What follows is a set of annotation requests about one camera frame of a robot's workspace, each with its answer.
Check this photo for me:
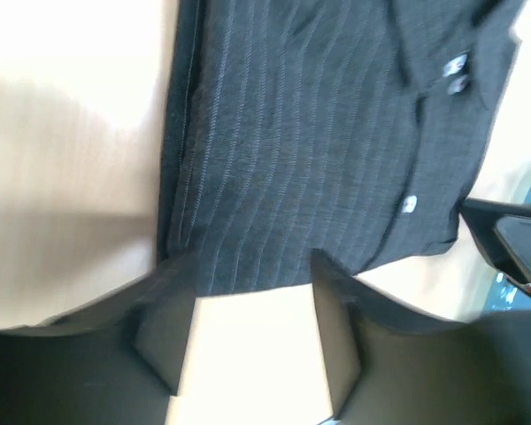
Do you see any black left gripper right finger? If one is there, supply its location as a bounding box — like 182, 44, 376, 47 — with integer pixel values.
311, 250, 531, 424

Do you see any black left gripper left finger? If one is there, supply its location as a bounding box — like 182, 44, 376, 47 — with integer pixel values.
0, 253, 196, 424

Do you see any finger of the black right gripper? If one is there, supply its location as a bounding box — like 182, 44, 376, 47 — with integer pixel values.
459, 198, 531, 298

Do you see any black pinstriped long sleeve shirt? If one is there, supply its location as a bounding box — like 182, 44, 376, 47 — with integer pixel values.
156, 1, 522, 296

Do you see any translucent blue plastic bin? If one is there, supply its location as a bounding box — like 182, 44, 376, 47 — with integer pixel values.
483, 179, 531, 313

